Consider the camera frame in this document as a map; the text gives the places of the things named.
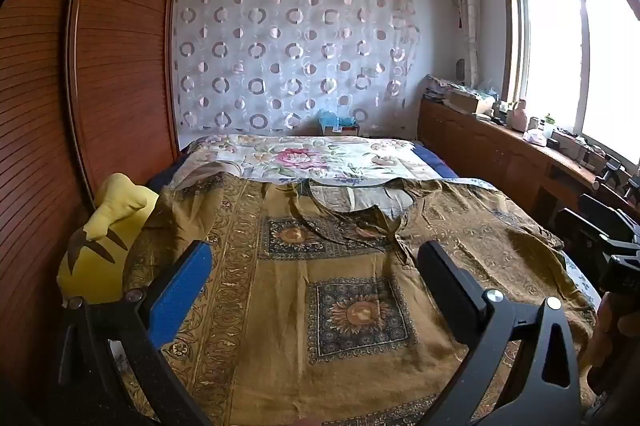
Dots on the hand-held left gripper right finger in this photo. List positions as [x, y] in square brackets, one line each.
[450, 286]

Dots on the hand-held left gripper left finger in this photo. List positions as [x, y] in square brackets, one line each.
[180, 291]

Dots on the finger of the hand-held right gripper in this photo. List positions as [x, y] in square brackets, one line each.
[585, 226]
[610, 208]

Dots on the olive brown patterned shirt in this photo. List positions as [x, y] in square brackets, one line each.
[280, 306]

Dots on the person's right hand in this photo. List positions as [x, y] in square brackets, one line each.
[607, 346]

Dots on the yellow plush toy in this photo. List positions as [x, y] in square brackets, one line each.
[100, 266]

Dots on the white plastic bag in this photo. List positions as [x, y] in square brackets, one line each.
[536, 138]

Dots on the green-capped bottle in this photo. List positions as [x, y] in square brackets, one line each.
[549, 126]

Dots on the navy blue blanket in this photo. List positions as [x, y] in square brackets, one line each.
[435, 161]

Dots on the wooden side counter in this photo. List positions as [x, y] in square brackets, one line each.
[475, 146]

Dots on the window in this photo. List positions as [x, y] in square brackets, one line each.
[550, 56]

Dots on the cardboard box with clutter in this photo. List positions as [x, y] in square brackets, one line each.
[465, 101]

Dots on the floral bed quilt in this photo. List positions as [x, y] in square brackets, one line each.
[300, 161]

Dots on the small cardboard box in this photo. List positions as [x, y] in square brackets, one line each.
[345, 131]

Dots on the stack of papers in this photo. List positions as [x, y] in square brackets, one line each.
[436, 88]

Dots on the blue plastic bag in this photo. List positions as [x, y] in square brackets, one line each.
[337, 117]

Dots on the white patterned window drape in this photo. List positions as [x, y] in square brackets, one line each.
[467, 6]

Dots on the wooden wardrobe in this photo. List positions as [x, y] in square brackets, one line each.
[100, 56]

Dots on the sheer circle-patterned curtain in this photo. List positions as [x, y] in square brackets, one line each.
[280, 56]

